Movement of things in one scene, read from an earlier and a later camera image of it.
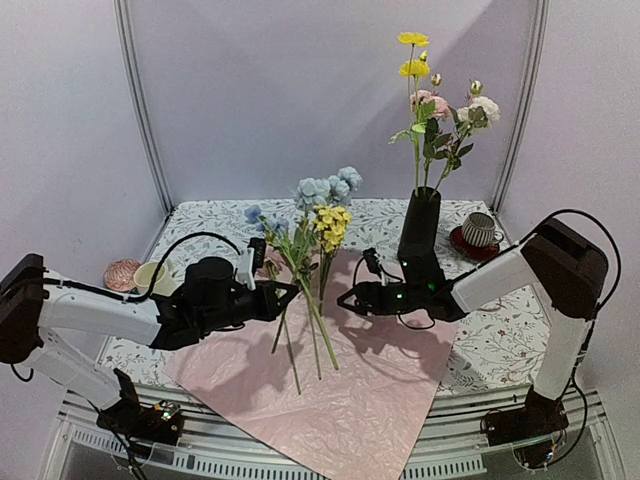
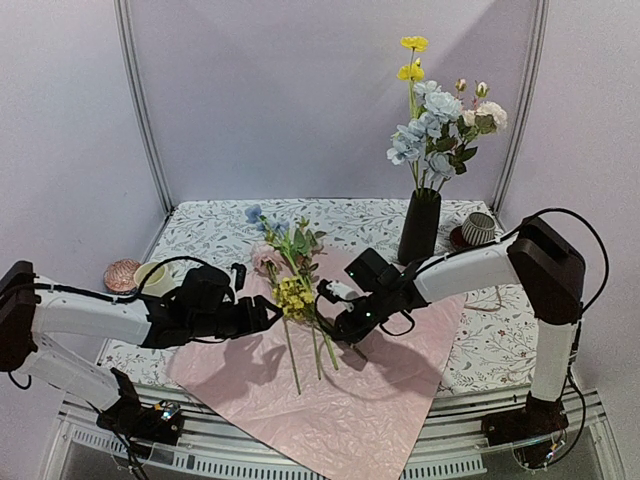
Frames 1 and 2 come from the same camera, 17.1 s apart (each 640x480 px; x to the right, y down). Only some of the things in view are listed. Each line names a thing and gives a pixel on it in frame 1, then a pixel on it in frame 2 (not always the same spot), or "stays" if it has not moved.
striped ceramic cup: [478, 230] stays
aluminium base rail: [218, 440] stays
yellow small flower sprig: [330, 226] -> [294, 297]
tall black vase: [420, 227] stays
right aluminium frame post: [517, 147] stays
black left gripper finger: [278, 304] -> [261, 304]
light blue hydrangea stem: [338, 188] -> [409, 142]
